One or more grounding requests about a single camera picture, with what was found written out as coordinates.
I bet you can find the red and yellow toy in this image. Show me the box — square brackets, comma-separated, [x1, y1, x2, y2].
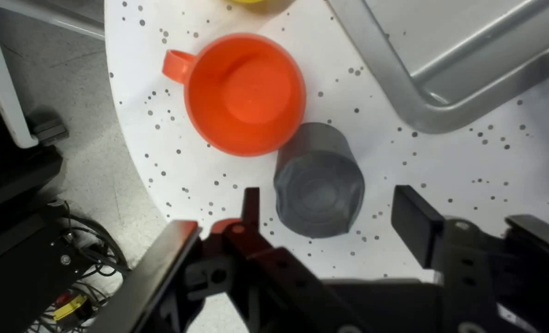
[161, 31, 308, 156]

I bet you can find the white metal frame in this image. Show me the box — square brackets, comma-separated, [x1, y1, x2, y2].
[0, 0, 105, 149]

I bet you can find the floor cable bundle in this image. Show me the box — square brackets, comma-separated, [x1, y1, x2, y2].
[31, 201, 131, 333]

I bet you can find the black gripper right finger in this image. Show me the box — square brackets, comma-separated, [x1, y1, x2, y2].
[390, 182, 549, 333]

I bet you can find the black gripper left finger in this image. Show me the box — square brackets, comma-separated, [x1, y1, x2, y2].
[197, 186, 362, 333]

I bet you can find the yellow round toy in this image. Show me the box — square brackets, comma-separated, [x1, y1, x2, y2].
[225, 0, 270, 8]

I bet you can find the metal toy sink basin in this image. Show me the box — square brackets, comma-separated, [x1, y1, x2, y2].
[325, 0, 549, 134]

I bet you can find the grey cylinder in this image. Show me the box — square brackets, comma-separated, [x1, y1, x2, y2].
[271, 119, 366, 240]

